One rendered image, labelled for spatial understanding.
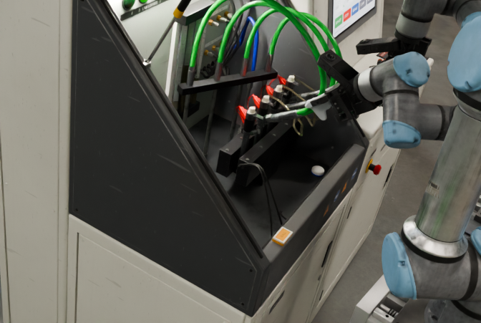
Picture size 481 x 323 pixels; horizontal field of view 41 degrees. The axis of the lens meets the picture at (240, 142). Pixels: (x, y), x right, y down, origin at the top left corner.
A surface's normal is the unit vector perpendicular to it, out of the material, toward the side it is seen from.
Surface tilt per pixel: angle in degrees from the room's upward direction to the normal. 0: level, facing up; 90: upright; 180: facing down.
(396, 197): 0
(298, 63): 90
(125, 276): 90
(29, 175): 90
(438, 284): 85
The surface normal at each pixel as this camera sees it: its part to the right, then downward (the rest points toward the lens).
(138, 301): -0.50, 0.42
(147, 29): 0.85, 0.40
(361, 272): 0.16, -0.81
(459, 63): -0.95, -0.19
